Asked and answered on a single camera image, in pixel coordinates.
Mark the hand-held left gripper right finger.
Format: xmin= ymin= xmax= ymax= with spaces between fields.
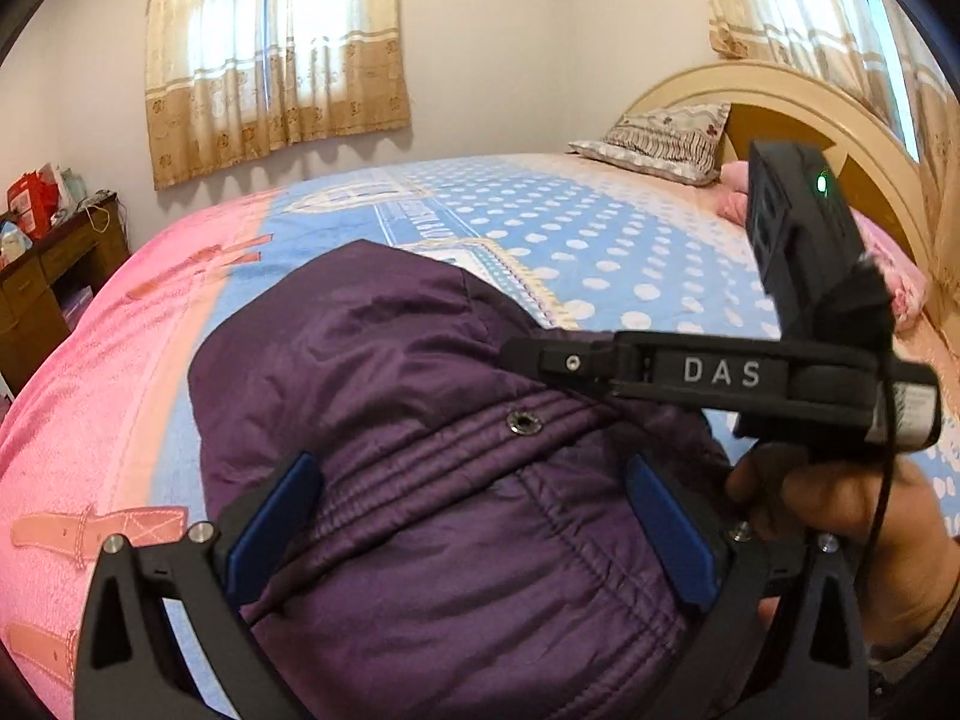
xmin=626 ymin=456 xmax=871 ymax=720

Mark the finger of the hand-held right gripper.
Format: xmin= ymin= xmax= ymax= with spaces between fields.
xmin=499 ymin=333 xmax=622 ymax=392

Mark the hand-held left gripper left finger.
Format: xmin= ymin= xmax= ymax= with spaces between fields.
xmin=75 ymin=452 xmax=323 ymax=720

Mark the purple padded jacket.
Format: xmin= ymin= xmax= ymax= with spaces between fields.
xmin=187 ymin=238 xmax=758 ymax=720

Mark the person's right forearm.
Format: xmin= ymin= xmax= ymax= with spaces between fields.
xmin=862 ymin=532 xmax=960 ymax=695

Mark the person's right hand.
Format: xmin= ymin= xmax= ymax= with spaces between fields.
xmin=726 ymin=442 xmax=957 ymax=653

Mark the pink folded blanket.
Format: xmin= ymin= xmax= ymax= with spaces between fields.
xmin=716 ymin=161 xmax=932 ymax=332

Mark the cream wooden headboard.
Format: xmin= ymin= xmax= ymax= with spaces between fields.
xmin=619 ymin=61 xmax=947 ymax=331

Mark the striped patterned pillow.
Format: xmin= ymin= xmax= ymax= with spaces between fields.
xmin=568 ymin=101 xmax=732 ymax=187

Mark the pink and blue printed bedsheet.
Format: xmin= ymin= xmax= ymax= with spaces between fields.
xmin=0 ymin=154 xmax=960 ymax=720

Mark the beige patterned window curtain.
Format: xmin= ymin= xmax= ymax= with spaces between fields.
xmin=145 ymin=0 xmax=412 ymax=191
xmin=697 ymin=0 xmax=960 ymax=301

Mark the brown wooden desk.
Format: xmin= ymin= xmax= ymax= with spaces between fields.
xmin=0 ymin=193 xmax=130 ymax=395

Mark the green and blue tissue pack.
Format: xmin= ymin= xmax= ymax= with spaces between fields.
xmin=0 ymin=221 xmax=36 ymax=265

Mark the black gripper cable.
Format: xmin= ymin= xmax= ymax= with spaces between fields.
xmin=857 ymin=379 xmax=899 ymax=602

